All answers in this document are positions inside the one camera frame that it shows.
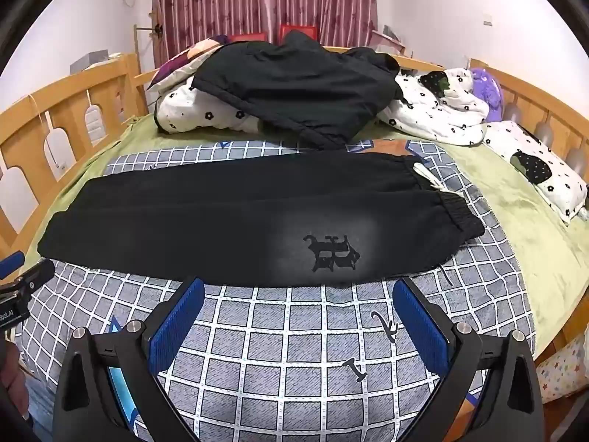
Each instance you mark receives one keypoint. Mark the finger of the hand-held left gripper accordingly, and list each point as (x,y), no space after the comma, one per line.
(34,278)
(11,264)

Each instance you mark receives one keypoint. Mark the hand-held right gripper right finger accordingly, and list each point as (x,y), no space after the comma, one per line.
(421,327)

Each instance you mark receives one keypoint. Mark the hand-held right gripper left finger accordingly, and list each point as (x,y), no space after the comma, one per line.
(177,327)

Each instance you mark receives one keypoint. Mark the black pants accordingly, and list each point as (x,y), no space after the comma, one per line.
(184,221)

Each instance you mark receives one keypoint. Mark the person's left forearm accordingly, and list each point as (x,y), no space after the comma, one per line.
(10,373)

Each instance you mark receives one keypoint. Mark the person's blue jeans leg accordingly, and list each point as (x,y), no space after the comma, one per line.
(41,405)

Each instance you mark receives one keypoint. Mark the grey checked blanket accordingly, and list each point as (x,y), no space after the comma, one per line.
(276,354)

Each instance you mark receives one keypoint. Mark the star-print cloth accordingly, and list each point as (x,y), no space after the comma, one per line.
(563,368)

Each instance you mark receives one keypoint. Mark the green bed sheet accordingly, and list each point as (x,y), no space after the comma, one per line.
(506,202)

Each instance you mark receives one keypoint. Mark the white flower-print pillow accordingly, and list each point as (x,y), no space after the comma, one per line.
(552,179)

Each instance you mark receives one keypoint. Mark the white flower-print quilt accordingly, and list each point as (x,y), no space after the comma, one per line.
(437,110)

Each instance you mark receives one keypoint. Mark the grey box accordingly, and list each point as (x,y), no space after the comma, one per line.
(89,60)

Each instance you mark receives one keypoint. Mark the purple plush toy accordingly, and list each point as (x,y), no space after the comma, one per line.
(487,87)

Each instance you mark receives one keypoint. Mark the purple patterned cushion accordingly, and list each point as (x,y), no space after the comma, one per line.
(179,64)

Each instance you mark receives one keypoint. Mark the black jacket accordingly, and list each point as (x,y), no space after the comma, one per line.
(299,87)

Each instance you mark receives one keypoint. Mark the pink cardboard box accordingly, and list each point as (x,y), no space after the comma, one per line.
(389,39)

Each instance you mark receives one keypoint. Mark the red box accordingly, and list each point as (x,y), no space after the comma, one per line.
(248,37)
(299,30)

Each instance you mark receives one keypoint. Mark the red striped curtain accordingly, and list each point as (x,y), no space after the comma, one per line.
(276,0)

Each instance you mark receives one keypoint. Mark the wooden bed frame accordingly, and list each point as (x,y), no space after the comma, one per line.
(69,96)

